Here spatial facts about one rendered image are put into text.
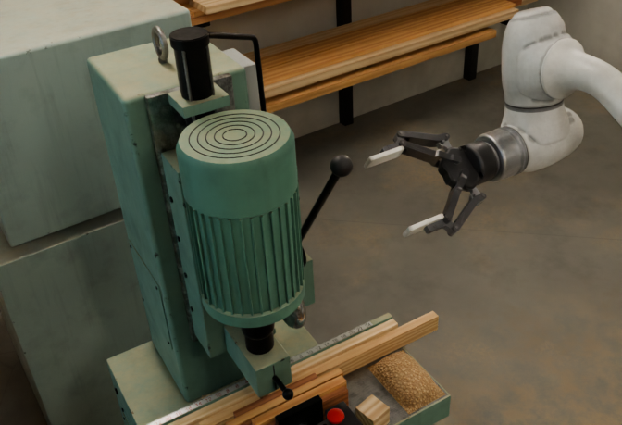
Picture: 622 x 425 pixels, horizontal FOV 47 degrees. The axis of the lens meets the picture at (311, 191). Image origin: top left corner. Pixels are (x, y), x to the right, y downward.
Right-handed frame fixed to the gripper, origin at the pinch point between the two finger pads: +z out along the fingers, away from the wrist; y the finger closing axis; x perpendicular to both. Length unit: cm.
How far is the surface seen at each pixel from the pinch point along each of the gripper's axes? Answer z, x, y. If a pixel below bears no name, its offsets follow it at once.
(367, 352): 1.0, -37.2, -18.0
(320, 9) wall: -129, -186, 168
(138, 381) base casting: 42, -66, 0
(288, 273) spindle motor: 20.8, -4.8, -4.7
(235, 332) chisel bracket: 26.1, -29.6, -5.2
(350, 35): -132, -180, 144
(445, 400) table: -6.7, -32.0, -33.1
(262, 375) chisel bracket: 26.1, -25.1, -14.9
